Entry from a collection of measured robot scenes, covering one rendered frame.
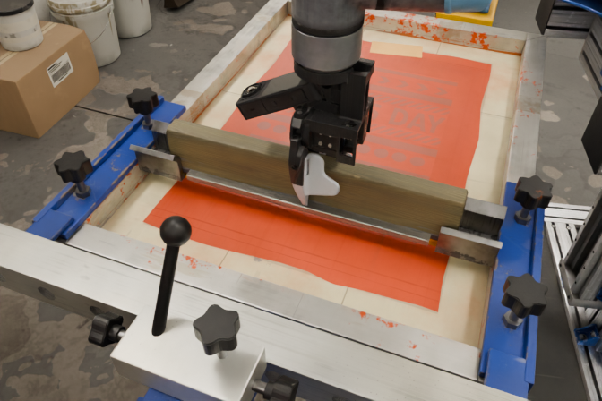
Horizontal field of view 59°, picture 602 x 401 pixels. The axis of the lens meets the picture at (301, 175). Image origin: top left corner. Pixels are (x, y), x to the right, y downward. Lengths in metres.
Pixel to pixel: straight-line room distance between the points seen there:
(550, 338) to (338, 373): 1.17
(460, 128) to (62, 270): 0.65
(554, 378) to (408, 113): 0.88
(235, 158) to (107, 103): 2.11
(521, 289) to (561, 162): 1.97
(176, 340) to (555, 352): 1.26
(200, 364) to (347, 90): 0.31
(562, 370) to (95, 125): 2.10
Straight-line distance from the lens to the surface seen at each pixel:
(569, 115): 2.85
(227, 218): 0.76
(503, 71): 1.13
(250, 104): 0.64
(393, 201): 0.67
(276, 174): 0.71
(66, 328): 1.92
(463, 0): 0.54
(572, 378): 1.61
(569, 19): 1.30
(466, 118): 0.97
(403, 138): 0.90
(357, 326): 0.61
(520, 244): 0.71
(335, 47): 0.55
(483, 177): 0.86
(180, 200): 0.80
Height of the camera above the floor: 1.51
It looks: 43 degrees down
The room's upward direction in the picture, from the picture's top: straight up
